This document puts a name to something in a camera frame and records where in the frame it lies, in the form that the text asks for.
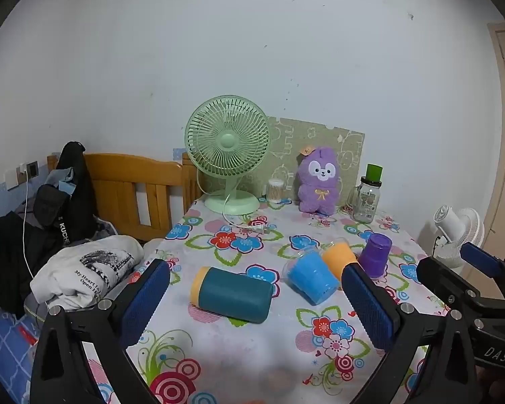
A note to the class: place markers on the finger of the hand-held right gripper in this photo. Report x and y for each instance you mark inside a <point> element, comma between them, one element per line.
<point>450,286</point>
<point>484,256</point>

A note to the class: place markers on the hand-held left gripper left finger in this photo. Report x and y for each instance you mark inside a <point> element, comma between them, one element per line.
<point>145,303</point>

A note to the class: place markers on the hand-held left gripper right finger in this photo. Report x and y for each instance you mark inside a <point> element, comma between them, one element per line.
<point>368,303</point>

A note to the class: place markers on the purple plastic cup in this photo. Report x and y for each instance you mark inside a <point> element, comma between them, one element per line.
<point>376,256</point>

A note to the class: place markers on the orange plastic cup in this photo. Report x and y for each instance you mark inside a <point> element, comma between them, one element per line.
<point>338,259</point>

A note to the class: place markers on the blue plastic cup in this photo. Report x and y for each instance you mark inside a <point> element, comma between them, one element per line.
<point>312,277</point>

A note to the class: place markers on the teal cup with yellow lid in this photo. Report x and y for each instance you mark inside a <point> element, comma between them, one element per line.
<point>235,295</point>

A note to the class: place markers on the white desk fan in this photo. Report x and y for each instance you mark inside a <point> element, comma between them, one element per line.
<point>454,235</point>

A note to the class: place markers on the white printed shirt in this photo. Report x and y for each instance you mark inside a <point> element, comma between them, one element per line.
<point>80,274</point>

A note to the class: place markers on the glass jar with green lid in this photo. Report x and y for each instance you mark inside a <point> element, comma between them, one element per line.
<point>366,203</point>

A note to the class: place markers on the black bag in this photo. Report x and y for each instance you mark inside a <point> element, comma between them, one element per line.
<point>73,214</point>

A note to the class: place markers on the floral tablecloth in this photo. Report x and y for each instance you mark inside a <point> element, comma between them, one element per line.
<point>256,347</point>

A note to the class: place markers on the purple plush toy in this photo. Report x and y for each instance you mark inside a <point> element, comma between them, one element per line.
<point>320,186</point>

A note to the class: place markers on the wooden bed headboard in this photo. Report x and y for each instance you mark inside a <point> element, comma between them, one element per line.
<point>122,172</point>

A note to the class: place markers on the black clothes pile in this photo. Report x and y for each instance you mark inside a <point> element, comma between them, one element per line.
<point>8,256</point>

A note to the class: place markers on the cotton swab container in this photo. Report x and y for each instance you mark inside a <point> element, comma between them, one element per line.
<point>275,190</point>

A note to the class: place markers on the grey blue cloth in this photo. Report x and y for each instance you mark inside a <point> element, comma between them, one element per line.
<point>63,181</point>

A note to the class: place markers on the blue checked bed sheet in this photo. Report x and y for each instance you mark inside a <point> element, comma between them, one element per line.
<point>4,345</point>

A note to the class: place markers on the green desk fan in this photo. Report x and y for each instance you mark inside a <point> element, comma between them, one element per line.
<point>227,139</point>

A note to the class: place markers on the green cartoon board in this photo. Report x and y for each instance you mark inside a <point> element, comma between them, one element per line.
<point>294,134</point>

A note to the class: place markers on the wall socket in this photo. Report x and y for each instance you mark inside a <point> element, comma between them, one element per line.
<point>21,174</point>

